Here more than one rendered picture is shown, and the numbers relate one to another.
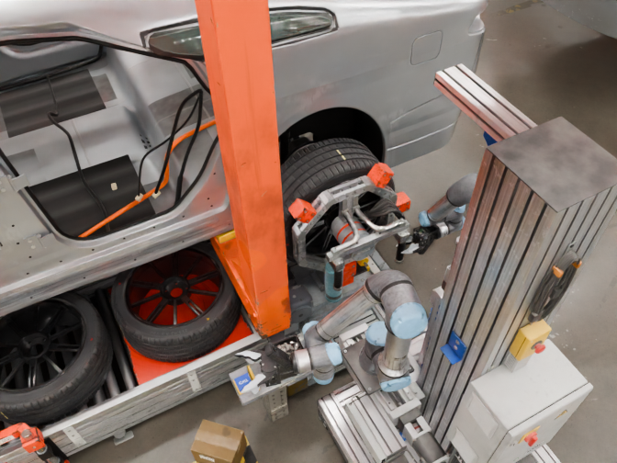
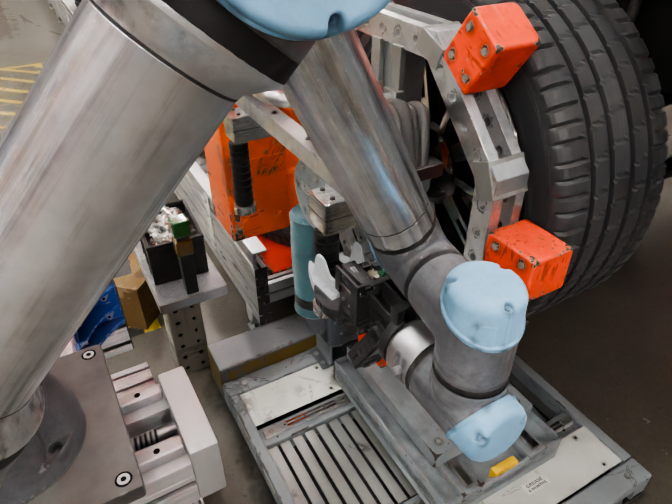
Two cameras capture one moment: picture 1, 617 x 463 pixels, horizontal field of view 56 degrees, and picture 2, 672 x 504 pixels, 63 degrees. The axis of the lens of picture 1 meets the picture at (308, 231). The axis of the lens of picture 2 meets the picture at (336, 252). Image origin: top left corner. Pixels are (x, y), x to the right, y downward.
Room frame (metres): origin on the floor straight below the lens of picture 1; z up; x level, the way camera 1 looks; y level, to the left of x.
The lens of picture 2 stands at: (1.68, -1.07, 1.31)
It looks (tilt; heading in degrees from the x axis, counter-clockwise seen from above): 35 degrees down; 87
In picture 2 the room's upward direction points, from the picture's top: straight up
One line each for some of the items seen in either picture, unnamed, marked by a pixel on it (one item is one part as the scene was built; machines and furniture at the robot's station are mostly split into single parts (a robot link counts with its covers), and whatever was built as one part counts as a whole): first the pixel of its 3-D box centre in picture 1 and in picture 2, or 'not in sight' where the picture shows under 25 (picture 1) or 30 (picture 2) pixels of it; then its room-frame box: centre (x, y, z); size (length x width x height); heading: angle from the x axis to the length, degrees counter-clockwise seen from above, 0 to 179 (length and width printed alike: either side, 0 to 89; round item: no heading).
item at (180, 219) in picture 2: not in sight; (179, 226); (1.37, -0.01, 0.64); 0.04 x 0.04 x 0.04; 26
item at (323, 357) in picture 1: (324, 355); not in sight; (0.94, -0.04, 1.21); 0.11 x 0.08 x 0.09; 103
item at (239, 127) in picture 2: (335, 259); (251, 121); (1.57, -0.12, 0.93); 0.09 x 0.05 x 0.05; 26
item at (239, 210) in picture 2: (338, 277); (241, 175); (1.54, -0.13, 0.83); 0.04 x 0.04 x 0.16
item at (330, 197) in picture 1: (344, 226); (395, 171); (1.83, -0.18, 0.85); 0.54 x 0.07 x 0.54; 116
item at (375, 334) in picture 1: (381, 341); not in sight; (1.13, -0.27, 0.98); 0.13 x 0.12 x 0.14; 13
